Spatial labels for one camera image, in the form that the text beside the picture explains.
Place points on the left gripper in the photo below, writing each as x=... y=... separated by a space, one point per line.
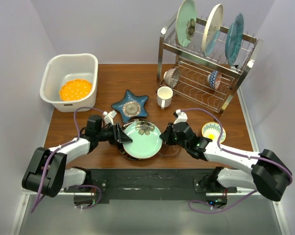
x=116 y=129

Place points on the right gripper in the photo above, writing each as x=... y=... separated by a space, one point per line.
x=165 y=136

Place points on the black striped plate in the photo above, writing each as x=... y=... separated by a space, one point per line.
x=135 y=157

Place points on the mint flower plate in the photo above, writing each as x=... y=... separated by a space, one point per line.
x=142 y=142
x=186 y=22

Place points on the blue star-shaped dish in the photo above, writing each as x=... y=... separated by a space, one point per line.
x=131 y=106

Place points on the yellow polka dot plate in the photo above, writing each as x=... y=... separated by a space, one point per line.
x=75 y=90

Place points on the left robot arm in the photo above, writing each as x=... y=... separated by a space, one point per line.
x=46 y=171

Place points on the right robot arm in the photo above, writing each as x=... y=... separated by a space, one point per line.
x=263 y=172

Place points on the white plastic bin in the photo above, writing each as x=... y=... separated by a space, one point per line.
x=65 y=68

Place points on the clear glass dish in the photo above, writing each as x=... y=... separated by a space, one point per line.
x=170 y=151

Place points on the white mug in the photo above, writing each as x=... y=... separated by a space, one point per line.
x=164 y=97

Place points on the yellow blue small bowl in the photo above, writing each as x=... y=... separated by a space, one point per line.
x=211 y=130

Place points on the red patterned bowl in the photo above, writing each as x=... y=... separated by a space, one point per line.
x=171 y=77

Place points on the metal dish rack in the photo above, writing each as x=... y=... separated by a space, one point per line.
x=195 y=67

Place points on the blue zigzag bowl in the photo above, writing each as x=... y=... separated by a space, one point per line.
x=214 y=79

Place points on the teal glass plate in rack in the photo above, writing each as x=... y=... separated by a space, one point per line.
x=234 y=39

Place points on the beige blue plate in rack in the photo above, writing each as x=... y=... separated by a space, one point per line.
x=212 y=29

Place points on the mint flower plate in rack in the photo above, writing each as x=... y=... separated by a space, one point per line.
x=186 y=22

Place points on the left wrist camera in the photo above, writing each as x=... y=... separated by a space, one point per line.
x=108 y=117

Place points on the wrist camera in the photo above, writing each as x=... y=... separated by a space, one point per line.
x=108 y=117
x=180 y=116

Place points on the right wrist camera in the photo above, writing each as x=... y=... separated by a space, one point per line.
x=180 y=116

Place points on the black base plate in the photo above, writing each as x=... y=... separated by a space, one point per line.
x=155 y=184

